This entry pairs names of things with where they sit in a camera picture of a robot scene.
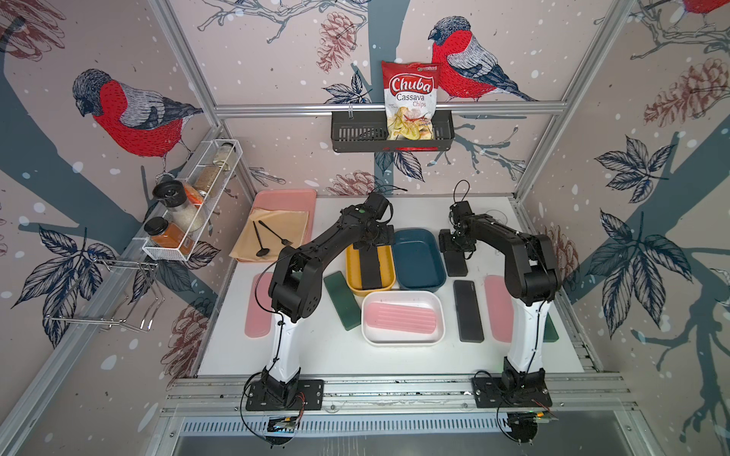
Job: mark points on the white storage box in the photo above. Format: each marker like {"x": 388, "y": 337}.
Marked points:
{"x": 421, "y": 299}

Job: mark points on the tan spice jar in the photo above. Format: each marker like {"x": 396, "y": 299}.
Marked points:
{"x": 223, "y": 161}

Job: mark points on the black spoon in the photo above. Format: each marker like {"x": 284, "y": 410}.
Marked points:
{"x": 263, "y": 251}
{"x": 283, "y": 240}

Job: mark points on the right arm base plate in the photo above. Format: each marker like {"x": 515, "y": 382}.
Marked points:
{"x": 490, "y": 393}

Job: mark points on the Chuba cassava chips bag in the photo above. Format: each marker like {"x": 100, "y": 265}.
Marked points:
{"x": 410, "y": 98}

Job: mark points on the black spoon left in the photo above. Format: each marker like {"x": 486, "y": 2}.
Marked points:
{"x": 263, "y": 251}

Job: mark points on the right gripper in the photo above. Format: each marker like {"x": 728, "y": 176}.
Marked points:
{"x": 467, "y": 247}

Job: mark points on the orange spice jar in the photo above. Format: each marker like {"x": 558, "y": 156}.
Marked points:
{"x": 167, "y": 234}

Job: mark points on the black pencil case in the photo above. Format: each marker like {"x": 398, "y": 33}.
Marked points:
{"x": 454, "y": 258}
{"x": 370, "y": 268}
{"x": 467, "y": 310}

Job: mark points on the metal wire hook rack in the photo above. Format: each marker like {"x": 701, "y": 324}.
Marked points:
{"x": 129, "y": 298}

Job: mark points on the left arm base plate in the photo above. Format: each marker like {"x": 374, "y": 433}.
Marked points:
{"x": 262, "y": 397}

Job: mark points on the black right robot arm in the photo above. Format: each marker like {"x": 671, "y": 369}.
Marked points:
{"x": 530, "y": 277}

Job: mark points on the black wire basket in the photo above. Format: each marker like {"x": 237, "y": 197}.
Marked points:
{"x": 366, "y": 131}

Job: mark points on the pink pencil case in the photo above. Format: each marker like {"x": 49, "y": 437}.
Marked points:
{"x": 258, "y": 322}
{"x": 400, "y": 318}
{"x": 500, "y": 308}

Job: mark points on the dark teal storage box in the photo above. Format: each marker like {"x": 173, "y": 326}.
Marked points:
{"x": 418, "y": 262}

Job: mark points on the yellow storage box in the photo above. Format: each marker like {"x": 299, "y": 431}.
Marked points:
{"x": 353, "y": 274}

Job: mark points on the tan cloth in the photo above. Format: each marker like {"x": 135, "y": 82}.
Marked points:
{"x": 289, "y": 224}

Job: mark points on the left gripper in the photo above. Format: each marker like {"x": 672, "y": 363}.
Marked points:
{"x": 387, "y": 237}

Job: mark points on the black lid spice grinder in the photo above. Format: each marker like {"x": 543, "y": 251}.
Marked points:
{"x": 182, "y": 211}

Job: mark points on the clear measuring cup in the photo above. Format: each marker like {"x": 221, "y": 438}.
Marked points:
{"x": 498, "y": 215}

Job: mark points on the black spoon right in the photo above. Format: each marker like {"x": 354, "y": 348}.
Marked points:
{"x": 283, "y": 240}

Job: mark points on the white wire spice rack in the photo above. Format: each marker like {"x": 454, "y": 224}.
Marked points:
{"x": 206, "y": 205}

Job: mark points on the pink tray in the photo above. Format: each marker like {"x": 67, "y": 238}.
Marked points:
{"x": 289, "y": 200}

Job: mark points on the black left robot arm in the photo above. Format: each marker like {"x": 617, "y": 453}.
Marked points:
{"x": 296, "y": 285}

